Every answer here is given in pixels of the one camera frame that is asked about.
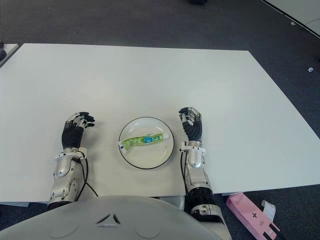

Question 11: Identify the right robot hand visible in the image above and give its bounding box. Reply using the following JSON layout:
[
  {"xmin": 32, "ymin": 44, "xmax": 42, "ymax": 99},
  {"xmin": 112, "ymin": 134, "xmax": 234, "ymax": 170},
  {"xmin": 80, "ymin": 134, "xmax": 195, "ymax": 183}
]
[{"xmin": 177, "ymin": 106, "xmax": 203, "ymax": 143}]

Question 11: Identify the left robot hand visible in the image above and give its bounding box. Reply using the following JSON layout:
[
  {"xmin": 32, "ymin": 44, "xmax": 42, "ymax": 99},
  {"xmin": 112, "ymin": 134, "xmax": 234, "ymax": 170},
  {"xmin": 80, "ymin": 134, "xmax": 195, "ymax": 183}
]
[{"xmin": 61, "ymin": 111, "xmax": 97, "ymax": 150}]

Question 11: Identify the green white toothpaste tube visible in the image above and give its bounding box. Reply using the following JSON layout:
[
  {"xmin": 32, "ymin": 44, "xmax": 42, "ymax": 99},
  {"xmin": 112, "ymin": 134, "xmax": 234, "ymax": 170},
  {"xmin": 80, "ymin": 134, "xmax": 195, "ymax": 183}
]
[{"xmin": 117, "ymin": 132, "xmax": 171, "ymax": 154}]

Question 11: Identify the white plate black rim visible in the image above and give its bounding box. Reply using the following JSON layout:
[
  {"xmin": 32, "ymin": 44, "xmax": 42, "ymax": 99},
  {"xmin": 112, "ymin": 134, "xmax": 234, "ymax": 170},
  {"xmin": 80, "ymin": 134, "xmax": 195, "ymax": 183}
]
[{"xmin": 117, "ymin": 116, "xmax": 175, "ymax": 170}]

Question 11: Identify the grey robot torso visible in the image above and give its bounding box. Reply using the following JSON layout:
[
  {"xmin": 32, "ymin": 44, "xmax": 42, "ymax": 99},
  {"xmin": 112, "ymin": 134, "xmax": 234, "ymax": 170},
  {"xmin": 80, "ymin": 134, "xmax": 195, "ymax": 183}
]
[{"xmin": 0, "ymin": 194, "xmax": 209, "ymax": 240}]

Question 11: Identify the pink box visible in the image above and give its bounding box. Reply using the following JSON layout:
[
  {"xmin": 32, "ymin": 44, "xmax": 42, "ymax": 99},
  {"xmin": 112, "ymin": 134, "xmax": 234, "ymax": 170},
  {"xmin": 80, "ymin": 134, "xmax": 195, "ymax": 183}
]
[{"xmin": 225, "ymin": 192, "xmax": 281, "ymax": 240}]

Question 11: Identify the grey side table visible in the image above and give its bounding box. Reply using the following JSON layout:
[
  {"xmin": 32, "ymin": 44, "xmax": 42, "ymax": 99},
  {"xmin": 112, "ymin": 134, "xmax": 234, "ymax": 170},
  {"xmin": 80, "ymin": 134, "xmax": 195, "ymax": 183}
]
[{"xmin": 0, "ymin": 44, "xmax": 21, "ymax": 69}]

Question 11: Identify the white paper slip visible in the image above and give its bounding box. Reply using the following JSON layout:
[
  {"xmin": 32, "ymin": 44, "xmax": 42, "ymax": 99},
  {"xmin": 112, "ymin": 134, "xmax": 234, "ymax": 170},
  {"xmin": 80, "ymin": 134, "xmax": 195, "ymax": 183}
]
[{"xmin": 261, "ymin": 199, "xmax": 277, "ymax": 224}]

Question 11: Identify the white background table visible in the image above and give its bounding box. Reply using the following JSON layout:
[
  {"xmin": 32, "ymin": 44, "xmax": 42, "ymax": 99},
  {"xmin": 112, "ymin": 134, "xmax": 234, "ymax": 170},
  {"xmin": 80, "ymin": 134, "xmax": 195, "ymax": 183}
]
[{"xmin": 259, "ymin": 0, "xmax": 320, "ymax": 39}]

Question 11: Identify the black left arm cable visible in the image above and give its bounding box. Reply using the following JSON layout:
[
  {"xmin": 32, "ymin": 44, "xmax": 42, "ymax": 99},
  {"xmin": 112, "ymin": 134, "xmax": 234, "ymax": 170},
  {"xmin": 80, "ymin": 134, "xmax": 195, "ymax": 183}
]
[{"xmin": 79, "ymin": 159, "xmax": 99, "ymax": 198}]

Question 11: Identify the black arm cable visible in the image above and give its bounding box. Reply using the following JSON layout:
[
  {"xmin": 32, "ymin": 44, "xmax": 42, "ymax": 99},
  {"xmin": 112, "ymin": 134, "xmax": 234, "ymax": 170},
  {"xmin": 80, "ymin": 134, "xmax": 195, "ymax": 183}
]
[
  {"xmin": 180, "ymin": 152, "xmax": 189, "ymax": 196},
  {"xmin": 79, "ymin": 159, "xmax": 99, "ymax": 198}
]

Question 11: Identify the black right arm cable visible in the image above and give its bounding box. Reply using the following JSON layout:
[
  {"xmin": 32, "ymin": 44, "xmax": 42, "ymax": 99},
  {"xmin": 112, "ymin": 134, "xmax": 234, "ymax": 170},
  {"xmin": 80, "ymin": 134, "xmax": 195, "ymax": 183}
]
[{"xmin": 180, "ymin": 152, "xmax": 189, "ymax": 196}]

